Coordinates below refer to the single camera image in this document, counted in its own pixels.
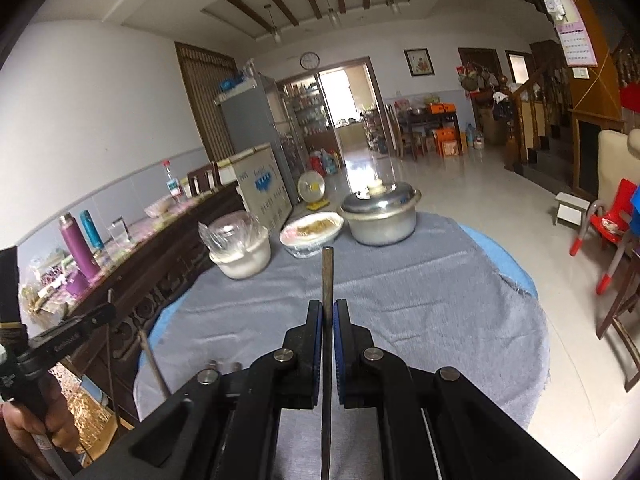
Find purple thermos bottle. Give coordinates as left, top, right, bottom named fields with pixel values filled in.
left=58, top=213, right=101, bottom=281

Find dark wooden small table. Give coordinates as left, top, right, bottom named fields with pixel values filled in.
left=597, top=247, right=640, bottom=393

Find clear bottle with red cap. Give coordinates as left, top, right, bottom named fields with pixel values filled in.
left=161, top=159, right=183, bottom=206

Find wooden stair railing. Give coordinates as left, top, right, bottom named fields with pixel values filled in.
left=502, top=55, right=571, bottom=171

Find grey refrigerator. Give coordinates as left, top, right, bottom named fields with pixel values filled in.
left=215, top=74, right=301, bottom=206

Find dark wooden frame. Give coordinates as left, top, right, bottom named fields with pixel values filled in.
left=187, top=162, right=221, bottom=196

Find white round fan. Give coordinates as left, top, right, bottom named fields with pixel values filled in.
left=297, top=170, right=331, bottom=210

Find orange box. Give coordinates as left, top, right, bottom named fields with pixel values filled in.
left=432, top=127, right=463, bottom=157

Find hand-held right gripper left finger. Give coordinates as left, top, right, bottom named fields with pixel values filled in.
left=65, top=300, right=323, bottom=480

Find white step stool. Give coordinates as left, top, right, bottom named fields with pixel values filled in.
left=552, top=191, right=593, bottom=228

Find purple thermos cap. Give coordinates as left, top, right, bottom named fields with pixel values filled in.
left=64, top=269, right=91, bottom=297

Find clear bag of food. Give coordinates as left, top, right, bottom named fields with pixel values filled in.
left=144, top=196, right=176, bottom=218

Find wrapped bowl of food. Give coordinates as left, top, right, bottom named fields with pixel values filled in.
left=279, top=211, right=346, bottom=259

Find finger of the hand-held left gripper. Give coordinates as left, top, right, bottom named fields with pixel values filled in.
left=27, top=304, right=118, bottom=372

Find person's left hand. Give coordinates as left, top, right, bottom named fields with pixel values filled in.
left=0, top=375, right=81, bottom=457

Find blue table cover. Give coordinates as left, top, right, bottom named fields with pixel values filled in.
left=135, top=222, right=538, bottom=376

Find gold patterned box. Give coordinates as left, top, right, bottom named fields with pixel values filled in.
left=60, top=360, right=121, bottom=441

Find aluminium pot lid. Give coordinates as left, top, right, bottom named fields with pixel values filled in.
left=340, top=178, right=422, bottom=219

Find framed flower picture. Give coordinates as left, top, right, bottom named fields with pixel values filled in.
left=404, top=48, right=432, bottom=78

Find pink wall calendar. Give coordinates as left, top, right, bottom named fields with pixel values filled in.
left=540, top=0, right=598, bottom=68

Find teal bottle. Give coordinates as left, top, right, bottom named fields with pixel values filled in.
left=79, top=210, right=106, bottom=251

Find grey table cloth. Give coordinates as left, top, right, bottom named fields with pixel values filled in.
left=134, top=210, right=551, bottom=480

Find glass display cabinet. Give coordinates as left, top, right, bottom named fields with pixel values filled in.
left=280, top=75, right=341, bottom=166

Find beige chair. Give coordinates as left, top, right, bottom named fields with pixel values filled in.
left=597, top=129, right=640, bottom=201

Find dark carved wooden sideboard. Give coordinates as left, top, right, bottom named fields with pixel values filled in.
left=20, top=182, right=251, bottom=426

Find clear plastic cup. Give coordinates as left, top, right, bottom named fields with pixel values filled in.
left=109, top=217, right=132, bottom=247

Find aluminium pot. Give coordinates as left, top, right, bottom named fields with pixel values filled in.
left=345, top=205, right=418, bottom=247

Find assorted small packets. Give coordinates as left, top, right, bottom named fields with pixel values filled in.
left=20, top=252, right=71, bottom=318

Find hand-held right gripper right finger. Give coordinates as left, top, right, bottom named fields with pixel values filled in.
left=332, top=299, right=581, bottom=480

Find red plastic chair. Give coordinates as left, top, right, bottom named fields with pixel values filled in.
left=570, top=178, right=640, bottom=296

